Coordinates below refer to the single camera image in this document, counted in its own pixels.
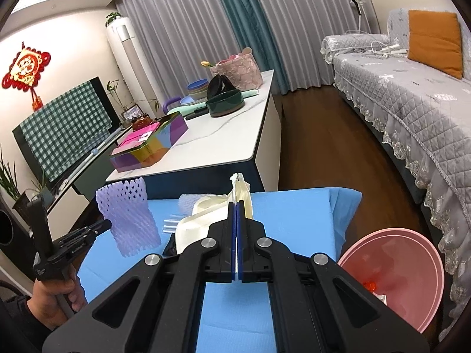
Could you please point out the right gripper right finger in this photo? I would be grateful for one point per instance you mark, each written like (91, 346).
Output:
(316, 306)

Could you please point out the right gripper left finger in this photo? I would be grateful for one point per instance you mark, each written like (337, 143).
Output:
(156, 306)

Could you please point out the purple foam fruit net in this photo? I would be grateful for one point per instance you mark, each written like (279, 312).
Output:
(125, 204)

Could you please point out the white paper box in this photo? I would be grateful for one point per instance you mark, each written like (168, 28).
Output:
(210, 210)

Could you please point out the red plastic bag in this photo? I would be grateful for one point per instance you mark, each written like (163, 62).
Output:
(370, 286)

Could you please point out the pink trash bin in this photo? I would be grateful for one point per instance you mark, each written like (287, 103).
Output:
(406, 268)

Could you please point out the person's left hand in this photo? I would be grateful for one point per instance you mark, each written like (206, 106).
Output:
(44, 304)

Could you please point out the tv cabinet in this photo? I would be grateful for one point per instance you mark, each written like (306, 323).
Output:
(79, 187)

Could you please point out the clear pack of straws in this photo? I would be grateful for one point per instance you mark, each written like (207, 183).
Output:
(171, 223)

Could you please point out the white foam net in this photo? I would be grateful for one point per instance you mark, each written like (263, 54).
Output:
(186, 202)

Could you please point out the television with checked cloth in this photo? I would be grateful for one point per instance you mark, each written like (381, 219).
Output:
(54, 139)

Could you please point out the colourful gift box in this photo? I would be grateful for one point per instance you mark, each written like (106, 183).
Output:
(148, 145)

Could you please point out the white coffee table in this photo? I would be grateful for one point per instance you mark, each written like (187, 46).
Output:
(203, 160)

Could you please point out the red chinese knot decoration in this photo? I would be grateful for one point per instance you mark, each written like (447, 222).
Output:
(25, 72)

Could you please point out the dark green round box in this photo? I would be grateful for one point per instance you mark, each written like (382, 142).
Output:
(225, 103)

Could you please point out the stacked coloured bowls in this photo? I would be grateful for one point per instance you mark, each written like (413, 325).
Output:
(198, 89)

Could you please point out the grey covered sofa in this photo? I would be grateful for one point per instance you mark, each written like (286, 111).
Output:
(423, 114)

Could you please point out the white standing air conditioner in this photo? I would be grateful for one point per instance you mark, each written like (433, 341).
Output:
(134, 67)

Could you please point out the pink quilted basket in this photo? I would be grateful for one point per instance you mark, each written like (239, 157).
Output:
(241, 69)

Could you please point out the potted green plant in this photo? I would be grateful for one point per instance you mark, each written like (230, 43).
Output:
(111, 17)

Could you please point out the grey curtain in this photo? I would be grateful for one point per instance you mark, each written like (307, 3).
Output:
(285, 36)

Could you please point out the orange cushion far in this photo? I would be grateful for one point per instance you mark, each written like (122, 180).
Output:
(435, 41)

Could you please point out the white floor lamp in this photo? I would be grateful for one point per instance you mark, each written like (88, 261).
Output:
(359, 5)

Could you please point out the teal curtain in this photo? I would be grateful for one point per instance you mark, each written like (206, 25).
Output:
(252, 29)

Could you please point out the small photo frame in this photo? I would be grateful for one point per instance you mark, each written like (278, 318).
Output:
(132, 113)

